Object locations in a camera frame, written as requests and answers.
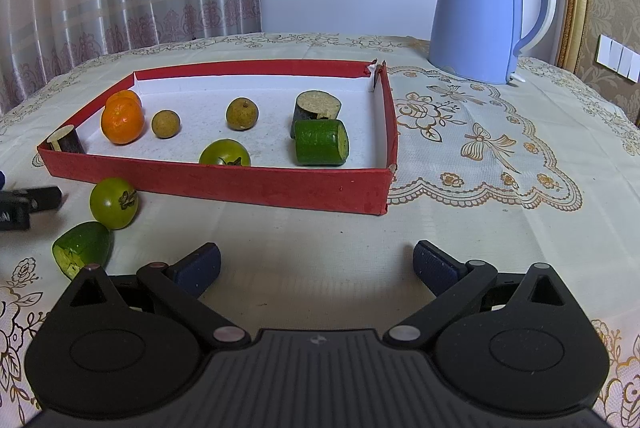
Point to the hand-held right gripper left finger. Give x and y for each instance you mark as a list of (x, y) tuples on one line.
[(200, 265)]

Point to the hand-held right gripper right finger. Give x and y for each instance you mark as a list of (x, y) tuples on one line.
[(437, 265)]

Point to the large eggplant piece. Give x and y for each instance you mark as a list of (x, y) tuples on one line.
[(67, 141)]

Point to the large green tomato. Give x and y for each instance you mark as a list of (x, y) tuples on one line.
[(110, 203)]

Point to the red cardboard box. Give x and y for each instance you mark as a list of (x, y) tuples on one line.
[(250, 188)]

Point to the large orange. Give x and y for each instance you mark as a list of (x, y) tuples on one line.
[(122, 123)]

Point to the small green tomato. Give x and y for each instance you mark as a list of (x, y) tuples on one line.
[(225, 152)]

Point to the brown longan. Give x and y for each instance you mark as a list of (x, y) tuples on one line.
[(165, 124), (242, 114)]

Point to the cylindrical cucumber piece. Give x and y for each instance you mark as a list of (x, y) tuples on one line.
[(317, 142)]

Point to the tapered cucumber end piece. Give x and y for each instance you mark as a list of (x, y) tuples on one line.
[(85, 243)]

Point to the small orange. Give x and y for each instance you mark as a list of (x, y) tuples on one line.
[(122, 96)]

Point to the small eggplant piece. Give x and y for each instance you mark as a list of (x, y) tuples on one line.
[(312, 106)]

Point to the light blue electric kettle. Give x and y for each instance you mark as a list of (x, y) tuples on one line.
[(475, 18)]

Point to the white wall switch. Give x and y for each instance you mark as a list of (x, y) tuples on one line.
[(617, 56)]

